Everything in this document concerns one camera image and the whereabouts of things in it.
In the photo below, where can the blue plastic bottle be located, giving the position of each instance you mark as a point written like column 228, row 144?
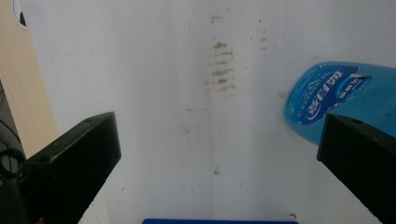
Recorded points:
column 348, row 93

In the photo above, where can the blue flat object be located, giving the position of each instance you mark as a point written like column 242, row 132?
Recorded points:
column 219, row 221

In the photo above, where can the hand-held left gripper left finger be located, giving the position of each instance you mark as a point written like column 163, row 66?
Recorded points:
column 71, row 158

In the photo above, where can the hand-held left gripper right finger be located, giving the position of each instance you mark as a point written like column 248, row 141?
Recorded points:
column 361, row 155

